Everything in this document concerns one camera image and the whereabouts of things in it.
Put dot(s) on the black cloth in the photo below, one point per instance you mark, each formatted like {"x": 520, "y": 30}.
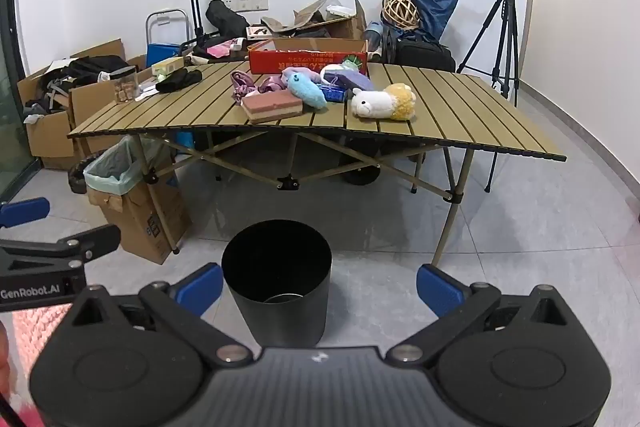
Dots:
{"x": 179, "y": 80}

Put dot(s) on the pink satin scrunchie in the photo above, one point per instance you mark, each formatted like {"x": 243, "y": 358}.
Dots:
{"x": 270, "y": 84}

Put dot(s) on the pink knitted cloth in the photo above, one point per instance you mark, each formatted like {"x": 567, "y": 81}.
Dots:
{"x": 37, "y": 347}

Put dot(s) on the tan slatted folding table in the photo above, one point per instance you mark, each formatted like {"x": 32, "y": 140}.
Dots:
{"x": 450, "y": 117}

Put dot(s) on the pink sponge block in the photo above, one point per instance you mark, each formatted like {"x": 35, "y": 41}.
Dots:
{"x": 272, "y": 107}

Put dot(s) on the white wall outlet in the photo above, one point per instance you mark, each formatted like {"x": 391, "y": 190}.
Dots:
{"x": 245, "y": 3}

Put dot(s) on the blue plastic box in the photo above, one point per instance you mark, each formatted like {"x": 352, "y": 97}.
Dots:
{"x": 162, "y": 53}

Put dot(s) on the blue cloth bag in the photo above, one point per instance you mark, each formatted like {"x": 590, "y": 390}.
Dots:
{"x": 437, "y": 9}

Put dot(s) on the pale green mesh puff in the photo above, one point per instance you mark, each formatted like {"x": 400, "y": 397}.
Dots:
{"x": 352, "y": 64}

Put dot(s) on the white yellow alpaca plush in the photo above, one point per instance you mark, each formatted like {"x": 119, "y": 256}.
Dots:
{"x": 382, "y": 104}

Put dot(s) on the white plastic container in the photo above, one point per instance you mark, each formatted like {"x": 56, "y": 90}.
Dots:
{"x": 339, "y": 11}

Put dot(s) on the white foam ball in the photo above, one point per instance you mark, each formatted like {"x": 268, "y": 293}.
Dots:
{"x": 330, "y": 71}

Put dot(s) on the purple satin scrunchie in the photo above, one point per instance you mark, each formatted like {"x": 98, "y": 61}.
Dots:
{"x": 241, "y": 86}

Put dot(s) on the black suitcase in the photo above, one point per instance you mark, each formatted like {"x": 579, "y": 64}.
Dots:
{"x": 425, "y": 54}

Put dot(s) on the brown cardboard box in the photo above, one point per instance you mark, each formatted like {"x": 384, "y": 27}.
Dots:
{"x": 47, "y": 142}
{"x": 92, "y": 112}

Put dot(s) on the yellow green carton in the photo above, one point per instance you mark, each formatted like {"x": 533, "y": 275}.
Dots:
{"x": 167, "y": 65}

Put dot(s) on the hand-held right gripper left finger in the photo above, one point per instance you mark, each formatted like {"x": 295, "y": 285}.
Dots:
{"x": 199, "y": 289}

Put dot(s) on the white metal frame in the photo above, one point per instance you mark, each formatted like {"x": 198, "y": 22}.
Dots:
{"x": 165, "y": 19}

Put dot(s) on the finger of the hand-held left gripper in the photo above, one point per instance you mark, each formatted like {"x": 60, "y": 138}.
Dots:
{"x": 60, "y": 246}
{"x": 25, "y": 211}

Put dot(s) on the blue water bottle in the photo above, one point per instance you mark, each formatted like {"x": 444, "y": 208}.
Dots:
{"x": 375, "y": 34}

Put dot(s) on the black round bin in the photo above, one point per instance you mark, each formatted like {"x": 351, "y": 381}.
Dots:
{"x": 277, "y": 302}

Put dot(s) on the light blue plush toy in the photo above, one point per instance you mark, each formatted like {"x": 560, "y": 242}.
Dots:
{"x": 307, "y": 91}

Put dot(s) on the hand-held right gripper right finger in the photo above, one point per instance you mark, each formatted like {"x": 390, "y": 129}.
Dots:
{"x": 440, "y": 289}

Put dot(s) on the bag-lined cardboard box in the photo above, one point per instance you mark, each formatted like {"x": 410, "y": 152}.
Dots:
{"x": 145, "y": 222}

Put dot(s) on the lavender fluffy cloth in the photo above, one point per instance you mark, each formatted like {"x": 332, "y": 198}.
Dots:
{"x": 307, "y": 76}

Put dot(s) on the blue white carton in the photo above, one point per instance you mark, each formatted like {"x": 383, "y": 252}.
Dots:
{"x": 334, "y": 94}

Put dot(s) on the black tripod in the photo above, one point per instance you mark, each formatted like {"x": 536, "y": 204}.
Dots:
{"x": 505, "y": 37}

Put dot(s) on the light green bin bag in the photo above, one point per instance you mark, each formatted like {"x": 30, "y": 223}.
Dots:
{"x": 112, "y": 169}

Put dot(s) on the wicker ball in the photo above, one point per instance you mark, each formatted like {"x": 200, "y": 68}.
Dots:
{"x": 400, "y": 9}

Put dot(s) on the open torn cardboard box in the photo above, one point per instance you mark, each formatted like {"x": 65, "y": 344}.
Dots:
{"x": 345, "y": 27}

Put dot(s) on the black soft bag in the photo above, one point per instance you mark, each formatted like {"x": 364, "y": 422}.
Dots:
{"x": 225, "y": 19}

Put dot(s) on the small white red box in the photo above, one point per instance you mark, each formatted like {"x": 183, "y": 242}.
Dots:
{"x": 257, "y": 32}

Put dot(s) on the dark round floor bag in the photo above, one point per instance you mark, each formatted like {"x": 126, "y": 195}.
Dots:
{"x": 80, "y": 177}

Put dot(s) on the red cardboard box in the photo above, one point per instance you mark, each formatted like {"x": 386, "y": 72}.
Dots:
{"x": 300, "y": 61}

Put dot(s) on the pink package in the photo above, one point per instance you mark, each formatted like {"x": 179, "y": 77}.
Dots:
{"x": 220, "y": 49}

